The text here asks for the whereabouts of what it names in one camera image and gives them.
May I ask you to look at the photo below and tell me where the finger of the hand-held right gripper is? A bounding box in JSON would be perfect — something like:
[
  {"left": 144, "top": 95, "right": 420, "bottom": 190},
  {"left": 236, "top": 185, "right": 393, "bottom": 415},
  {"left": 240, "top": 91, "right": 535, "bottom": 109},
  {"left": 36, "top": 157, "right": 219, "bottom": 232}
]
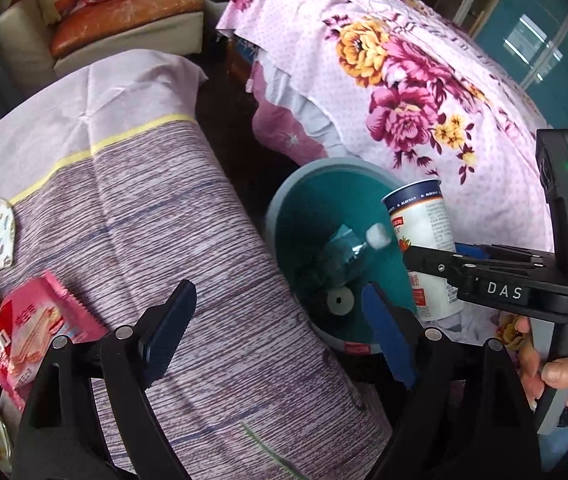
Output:
[
  {"left": 402, "top": 244, "right": 467, "bottom": 287},
  {"left": 455, "top": 242, "right": 557, "bottom": 264}
]

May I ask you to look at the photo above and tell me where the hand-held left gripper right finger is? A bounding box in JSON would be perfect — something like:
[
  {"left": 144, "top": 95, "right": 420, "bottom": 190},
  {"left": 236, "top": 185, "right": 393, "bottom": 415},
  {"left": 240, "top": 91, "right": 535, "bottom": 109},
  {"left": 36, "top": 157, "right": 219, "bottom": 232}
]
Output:
[{"left": 361, "top": 282, "right": 542, "bottom": 480}]

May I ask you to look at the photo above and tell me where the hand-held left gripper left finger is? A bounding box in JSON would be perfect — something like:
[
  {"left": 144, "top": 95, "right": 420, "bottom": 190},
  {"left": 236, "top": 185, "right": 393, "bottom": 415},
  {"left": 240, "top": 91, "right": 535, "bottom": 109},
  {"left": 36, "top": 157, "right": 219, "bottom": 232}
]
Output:
[{"left": 11, "top": 279, "right": 198, "bottom": 480}]

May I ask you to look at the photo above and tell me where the white paper cup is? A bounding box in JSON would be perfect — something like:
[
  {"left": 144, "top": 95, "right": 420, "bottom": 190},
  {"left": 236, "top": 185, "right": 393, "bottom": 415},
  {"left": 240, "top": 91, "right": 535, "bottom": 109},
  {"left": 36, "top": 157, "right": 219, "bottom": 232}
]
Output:
[{"left": 381, "top": 178, "right": 465, "bottom": 322}]

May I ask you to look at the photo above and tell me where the teal plastic bin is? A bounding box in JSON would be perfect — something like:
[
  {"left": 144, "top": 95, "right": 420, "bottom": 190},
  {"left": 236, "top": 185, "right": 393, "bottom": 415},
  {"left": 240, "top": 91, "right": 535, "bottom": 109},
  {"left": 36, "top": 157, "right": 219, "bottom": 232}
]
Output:
[{"left": 265, "top": 157, "right": 422, "bottom": 358}]

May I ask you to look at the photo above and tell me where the clear plastic bottle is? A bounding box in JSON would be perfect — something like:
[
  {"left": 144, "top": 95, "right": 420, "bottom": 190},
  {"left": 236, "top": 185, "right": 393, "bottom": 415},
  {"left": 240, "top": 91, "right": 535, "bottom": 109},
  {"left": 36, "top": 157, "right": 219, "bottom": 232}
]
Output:
[{"left": 308, "top": 224, "right": 393, "bottom": 292}]

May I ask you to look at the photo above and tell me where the pink wafer packet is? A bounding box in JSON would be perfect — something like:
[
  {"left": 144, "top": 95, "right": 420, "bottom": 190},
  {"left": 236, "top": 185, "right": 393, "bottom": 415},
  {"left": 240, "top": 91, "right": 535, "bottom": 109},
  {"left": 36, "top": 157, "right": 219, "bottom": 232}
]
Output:
[{"left": 0, "top": 270, "right": 110, "bottom": 411}]

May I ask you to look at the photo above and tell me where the floral pink blanket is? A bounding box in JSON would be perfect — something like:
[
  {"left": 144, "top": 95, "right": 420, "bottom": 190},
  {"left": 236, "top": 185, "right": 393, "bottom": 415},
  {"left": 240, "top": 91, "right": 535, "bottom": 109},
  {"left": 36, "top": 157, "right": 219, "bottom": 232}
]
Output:
[{"left": 215, "top": 0, "right": 568, "bottom": 356}]

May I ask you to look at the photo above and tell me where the pink star-print sheet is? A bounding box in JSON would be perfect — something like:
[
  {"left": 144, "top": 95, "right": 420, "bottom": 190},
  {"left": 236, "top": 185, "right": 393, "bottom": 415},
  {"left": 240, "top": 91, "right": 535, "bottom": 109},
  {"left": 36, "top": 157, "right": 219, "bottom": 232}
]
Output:
[{"left": 250, "top": 62, "right": 346, "bottom": 167}]

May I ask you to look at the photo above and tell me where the orange seat cushion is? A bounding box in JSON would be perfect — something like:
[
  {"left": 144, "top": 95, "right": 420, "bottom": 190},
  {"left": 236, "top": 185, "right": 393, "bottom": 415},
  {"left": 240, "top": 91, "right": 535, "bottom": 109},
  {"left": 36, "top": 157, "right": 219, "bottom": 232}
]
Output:
[{"left": 50, "top": 0, "right": 206, "bottom": 59}]

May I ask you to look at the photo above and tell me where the cream sofa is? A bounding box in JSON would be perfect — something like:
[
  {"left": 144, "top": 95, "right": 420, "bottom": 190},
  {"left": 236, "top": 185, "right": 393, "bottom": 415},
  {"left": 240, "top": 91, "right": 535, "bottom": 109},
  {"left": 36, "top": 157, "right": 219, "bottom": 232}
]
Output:
[{"left": 0, "top": 0, "right": 206, "bottom": 80}]

